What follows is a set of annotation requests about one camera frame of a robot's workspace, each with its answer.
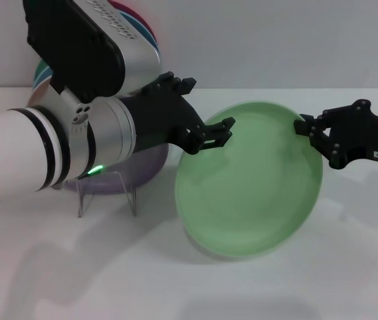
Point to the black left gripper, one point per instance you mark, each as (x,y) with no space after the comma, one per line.
(162,116)

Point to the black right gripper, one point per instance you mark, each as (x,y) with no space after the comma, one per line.
(368,136)

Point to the light green plate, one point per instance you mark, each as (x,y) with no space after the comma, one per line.
(248,200)

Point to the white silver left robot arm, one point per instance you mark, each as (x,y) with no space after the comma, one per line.
(15,150)

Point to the purple plate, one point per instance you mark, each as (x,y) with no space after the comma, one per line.
(148,163)

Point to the teal blue plate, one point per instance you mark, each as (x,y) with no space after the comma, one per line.
(145,30)

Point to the clear acrylic plate rack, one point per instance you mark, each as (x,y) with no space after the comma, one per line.
(134,200)

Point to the crimson plate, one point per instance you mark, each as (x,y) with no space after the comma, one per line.
(132,8)

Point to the light blue plate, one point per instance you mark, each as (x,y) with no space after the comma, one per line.
(40,79)

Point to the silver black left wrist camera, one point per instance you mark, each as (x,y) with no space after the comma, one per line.
(85,50)

